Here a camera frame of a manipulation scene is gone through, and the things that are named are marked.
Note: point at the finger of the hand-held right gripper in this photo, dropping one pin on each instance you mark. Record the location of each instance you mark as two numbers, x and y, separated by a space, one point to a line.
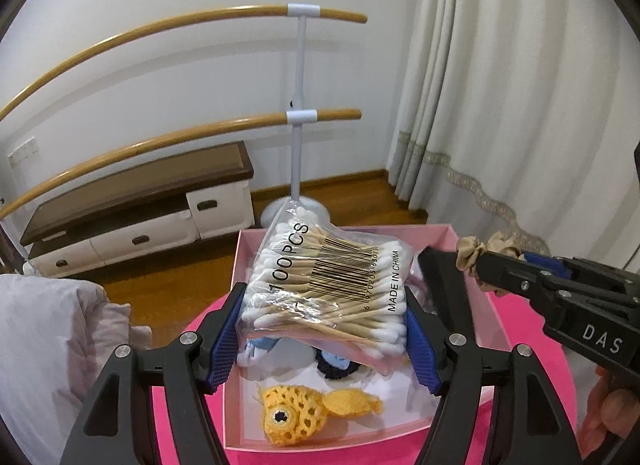
515 277
550 267

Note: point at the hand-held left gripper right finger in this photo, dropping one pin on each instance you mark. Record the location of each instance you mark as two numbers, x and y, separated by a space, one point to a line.
422 350

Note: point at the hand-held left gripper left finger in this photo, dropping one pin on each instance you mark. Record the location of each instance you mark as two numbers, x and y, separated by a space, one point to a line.
220 345

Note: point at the pink shallow box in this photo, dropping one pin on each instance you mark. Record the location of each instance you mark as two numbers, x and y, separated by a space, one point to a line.
480 315

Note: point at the beige scrunchie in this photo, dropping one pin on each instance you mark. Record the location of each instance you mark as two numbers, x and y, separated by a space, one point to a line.
467 250

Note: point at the light blue scrunchie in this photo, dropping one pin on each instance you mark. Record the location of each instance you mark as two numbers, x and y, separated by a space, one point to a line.
337 359

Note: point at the dark navy scrunchie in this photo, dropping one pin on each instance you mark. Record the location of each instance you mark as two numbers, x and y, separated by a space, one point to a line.
330 371

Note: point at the yellow crochet fish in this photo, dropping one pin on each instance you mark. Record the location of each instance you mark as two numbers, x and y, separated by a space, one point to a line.
295 410

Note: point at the bag of cotton swabs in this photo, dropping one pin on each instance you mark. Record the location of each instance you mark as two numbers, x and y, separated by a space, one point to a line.
325 285

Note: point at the person's right hand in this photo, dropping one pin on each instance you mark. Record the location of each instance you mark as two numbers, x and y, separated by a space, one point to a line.
600 415

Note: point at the brown and white cabinet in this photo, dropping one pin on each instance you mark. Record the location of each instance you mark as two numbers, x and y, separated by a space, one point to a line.
150 180

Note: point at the grey duvet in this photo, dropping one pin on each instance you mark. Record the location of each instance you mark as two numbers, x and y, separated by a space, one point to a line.
40 325

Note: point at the white curtain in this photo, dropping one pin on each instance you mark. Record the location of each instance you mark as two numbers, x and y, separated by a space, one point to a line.
500 70

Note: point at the white barre stand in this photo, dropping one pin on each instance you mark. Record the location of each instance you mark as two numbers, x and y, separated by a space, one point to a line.
299 70

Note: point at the short wooden barre rail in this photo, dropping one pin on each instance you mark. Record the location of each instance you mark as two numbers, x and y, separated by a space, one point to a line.
150 142

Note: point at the wall socket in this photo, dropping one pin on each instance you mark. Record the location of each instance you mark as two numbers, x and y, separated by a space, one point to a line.
22 152

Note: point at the long wooden barre rail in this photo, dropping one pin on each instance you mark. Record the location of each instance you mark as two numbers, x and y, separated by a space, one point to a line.
150 27

